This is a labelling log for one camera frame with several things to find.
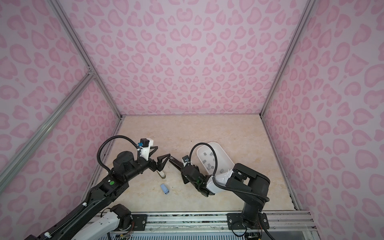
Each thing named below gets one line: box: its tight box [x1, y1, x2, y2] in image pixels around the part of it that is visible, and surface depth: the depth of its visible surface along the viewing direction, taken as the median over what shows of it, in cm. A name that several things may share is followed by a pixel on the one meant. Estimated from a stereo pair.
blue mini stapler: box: [160, 183, 170, 194], surface depth 84 cm
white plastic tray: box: [196, 142, 235, 192], surface depth 90 cm
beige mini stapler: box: [156, 169, 166, 179], surface depth 88 cm
